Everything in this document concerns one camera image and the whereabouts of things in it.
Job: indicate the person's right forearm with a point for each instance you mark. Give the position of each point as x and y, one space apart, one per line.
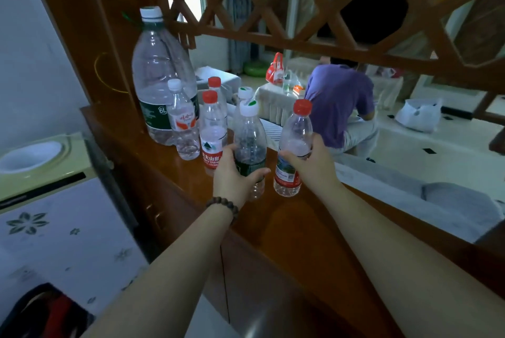
394 262

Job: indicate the wooden lattice screen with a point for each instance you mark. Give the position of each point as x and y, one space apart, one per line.
327 14

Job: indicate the grey sofa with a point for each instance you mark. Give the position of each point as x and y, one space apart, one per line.
434 199

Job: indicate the person's right thumb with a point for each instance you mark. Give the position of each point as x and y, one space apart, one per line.
290 158

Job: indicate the person's left hand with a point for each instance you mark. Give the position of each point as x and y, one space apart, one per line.
229 181

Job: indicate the white box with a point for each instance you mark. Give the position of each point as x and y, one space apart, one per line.
221 79

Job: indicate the red cap water bottle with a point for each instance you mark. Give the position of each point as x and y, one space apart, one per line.
212 128
216 87
295 132

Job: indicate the red and black bag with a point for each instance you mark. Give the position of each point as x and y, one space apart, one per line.
43 314

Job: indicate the person's left thumb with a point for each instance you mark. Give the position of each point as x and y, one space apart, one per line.
256 176

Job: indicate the grey curtain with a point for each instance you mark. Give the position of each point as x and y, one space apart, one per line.
238 33

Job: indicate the green round cushion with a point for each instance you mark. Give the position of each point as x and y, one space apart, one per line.
255 68

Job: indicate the person's right hand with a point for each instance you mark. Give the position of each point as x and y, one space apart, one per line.
315 170

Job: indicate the white plastic bag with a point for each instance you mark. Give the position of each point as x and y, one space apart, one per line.
419 114

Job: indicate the large clear water jug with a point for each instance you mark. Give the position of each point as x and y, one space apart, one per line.
157 69

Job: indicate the white cap green label bottle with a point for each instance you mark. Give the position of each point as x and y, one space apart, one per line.
242 99
249 136

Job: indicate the black television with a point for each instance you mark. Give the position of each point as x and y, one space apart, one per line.
367 14

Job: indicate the white cap orange label bottle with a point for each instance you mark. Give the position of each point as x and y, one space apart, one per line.
183 124

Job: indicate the person's left forearm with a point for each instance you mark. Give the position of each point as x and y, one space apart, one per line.
169 278

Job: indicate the brown wooden cabinet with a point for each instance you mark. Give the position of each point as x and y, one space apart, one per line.
296 239

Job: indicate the white round plate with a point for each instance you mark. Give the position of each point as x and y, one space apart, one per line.
29 157

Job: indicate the small clear bottle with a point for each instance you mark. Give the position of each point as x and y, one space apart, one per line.
287 83

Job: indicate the red handbag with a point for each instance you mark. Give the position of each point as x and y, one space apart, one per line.
275 71

